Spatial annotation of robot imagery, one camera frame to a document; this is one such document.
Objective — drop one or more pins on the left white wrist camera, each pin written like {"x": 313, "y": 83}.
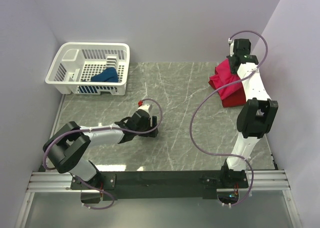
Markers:
{"x": 146, "y": 107}

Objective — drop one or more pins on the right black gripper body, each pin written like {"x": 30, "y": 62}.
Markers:
{"x": 230, "y": 58}

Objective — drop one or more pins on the pink t shirt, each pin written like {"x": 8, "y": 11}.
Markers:
{"x": 223, "y": 76}

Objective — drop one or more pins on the dark red folded t shirt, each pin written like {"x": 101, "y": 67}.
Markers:
{"x": 232, "y": 95}

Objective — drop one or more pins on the black base beam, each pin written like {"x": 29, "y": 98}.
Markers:
{"x": 167, "y": 184}

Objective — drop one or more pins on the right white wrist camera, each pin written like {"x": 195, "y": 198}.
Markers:
{"x": 231, "y": 43}

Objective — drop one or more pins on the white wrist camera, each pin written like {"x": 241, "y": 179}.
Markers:
{"x": 146, "y": 107}
{"x": 231, "y": 43}

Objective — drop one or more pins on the aluminium rail frame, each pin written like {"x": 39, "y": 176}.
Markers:
{"x": 50, "y": 202}

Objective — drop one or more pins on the blue t shirt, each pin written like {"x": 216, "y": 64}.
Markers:
{"x": 109, "y": 75}

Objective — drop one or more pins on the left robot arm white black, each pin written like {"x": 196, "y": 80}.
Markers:
{"x": 66, "y": 148}

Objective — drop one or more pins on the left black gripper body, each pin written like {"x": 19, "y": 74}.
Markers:
{"x": 147, "y": 127}

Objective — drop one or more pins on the white plastic basket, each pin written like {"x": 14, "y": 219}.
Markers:
{"x": 76, "y": 63}

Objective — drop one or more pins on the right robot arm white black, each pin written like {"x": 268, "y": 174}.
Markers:
{"x": 256, "y": 117}

